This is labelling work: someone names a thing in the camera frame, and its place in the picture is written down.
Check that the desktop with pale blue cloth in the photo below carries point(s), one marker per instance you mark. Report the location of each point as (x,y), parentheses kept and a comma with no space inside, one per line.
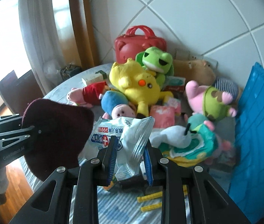
(57,93)

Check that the white box with green end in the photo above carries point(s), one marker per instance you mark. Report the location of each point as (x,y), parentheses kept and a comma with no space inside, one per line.
(94,78)

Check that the white and blue wipes packet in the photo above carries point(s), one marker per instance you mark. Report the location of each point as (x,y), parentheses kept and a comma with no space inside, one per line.
(132,140)

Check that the small pink tissue pack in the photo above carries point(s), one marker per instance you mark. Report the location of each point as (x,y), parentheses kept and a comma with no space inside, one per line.
(172,102)

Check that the blue plastic crate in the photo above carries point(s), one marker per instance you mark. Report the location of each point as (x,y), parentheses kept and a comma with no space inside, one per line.
(257,133)

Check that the pig plush teal costume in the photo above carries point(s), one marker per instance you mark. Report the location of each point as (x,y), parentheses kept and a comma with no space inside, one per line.
(199,144)

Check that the teal and red box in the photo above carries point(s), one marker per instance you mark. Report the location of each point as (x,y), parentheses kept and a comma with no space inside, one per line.
(174,84)

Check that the yellow plush in green outfit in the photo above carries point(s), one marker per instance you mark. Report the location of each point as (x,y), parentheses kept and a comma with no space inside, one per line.
(185,161)

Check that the white sheer curtain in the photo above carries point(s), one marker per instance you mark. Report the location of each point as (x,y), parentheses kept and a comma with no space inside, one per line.
(41,28)

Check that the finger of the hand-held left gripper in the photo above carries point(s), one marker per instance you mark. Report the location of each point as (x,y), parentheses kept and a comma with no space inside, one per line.
(10,135)
(6,120)

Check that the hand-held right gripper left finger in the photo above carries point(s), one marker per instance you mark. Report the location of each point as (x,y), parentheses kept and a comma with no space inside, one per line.
(112,158)

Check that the dark red knit beanie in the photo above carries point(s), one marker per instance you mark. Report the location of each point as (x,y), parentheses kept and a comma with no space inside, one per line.
(57,133)

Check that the green frog plush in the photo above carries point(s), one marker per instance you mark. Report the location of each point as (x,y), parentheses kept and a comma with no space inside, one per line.
(155,58)

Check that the white goose plush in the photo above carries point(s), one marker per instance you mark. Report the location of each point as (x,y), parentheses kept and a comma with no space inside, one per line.
(169,135)

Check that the dark small box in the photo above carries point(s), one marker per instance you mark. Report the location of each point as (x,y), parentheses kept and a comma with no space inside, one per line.
(70,73)

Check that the yellow plastic clip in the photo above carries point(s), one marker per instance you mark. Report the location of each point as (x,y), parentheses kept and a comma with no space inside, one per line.
(150,194)

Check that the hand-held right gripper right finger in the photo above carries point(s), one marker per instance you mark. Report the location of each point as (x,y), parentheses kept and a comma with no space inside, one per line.
(148,165)

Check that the large pink tissue pack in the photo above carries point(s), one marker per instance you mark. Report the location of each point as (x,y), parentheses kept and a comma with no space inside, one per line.
(163,116)

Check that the pig plush in red dress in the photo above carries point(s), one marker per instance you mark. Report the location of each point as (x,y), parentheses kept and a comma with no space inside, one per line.
(90,93)

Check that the dark wooden furniture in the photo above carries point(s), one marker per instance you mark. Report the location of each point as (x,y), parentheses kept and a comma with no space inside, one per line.
(17,91)

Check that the striped shirt plush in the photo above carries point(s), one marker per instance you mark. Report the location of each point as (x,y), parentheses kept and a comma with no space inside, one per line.
(227,86)

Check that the yellow mouse plush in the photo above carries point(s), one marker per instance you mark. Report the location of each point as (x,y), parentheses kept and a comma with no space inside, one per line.
(134,84)

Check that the pig plush in blue shirt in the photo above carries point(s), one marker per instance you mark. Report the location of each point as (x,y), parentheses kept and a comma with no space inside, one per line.
(113,102)

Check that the pink plush in teal outfit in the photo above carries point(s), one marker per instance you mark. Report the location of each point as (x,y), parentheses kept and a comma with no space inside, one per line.
(197,121)

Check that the pink plush with green hood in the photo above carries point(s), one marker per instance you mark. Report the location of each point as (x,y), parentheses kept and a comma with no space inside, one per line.
(213,100)

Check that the red toy carry case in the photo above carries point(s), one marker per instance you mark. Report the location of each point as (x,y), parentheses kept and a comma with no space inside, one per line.
(134,46)

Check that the brown capybara plush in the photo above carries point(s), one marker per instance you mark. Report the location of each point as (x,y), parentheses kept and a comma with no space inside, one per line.
(192,70)

